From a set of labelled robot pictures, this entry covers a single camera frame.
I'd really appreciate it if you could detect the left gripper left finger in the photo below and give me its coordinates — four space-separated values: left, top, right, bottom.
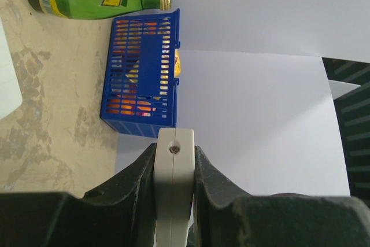
83 143 157 246

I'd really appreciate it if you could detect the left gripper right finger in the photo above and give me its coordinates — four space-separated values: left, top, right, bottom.
192 146 252 246

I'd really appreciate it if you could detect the white remote control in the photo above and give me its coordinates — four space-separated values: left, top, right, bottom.
0 21 23 119
153 128 195 246

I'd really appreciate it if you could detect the blue plastic basket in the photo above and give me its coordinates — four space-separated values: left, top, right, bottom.
100 9 180 138

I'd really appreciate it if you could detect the yellow chips bag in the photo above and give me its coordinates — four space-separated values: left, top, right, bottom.
174 49 181 77

